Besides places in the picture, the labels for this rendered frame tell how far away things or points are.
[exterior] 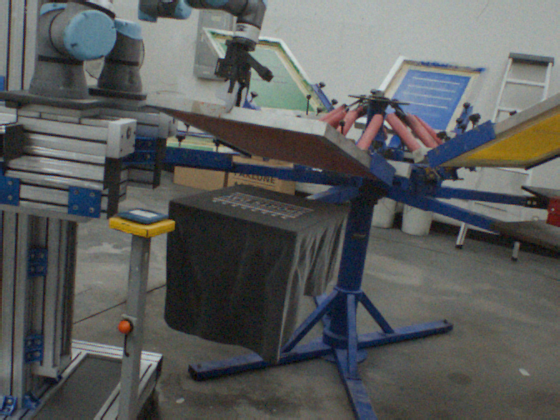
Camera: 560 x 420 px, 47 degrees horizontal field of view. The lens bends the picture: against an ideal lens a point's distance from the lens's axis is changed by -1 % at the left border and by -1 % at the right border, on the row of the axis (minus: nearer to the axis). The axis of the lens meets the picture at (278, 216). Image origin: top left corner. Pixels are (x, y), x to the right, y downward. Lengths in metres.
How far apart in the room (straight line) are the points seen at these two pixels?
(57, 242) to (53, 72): 0.59
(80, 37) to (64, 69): 0.17
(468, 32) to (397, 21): 0.69
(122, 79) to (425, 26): 4.62
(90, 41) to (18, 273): 0.82
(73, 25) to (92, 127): 0.27
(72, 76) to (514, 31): 5.07
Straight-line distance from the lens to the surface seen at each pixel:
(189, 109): 1.93
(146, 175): 2.24
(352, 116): 3.00
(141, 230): 1.74
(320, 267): 2.19
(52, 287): 2.17
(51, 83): 1.77
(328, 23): 6.82
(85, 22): 1.64
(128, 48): 2.25
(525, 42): 6.37
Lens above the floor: 1.42
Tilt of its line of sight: 13 degrees down
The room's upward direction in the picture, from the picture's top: 8 degrees clockwise
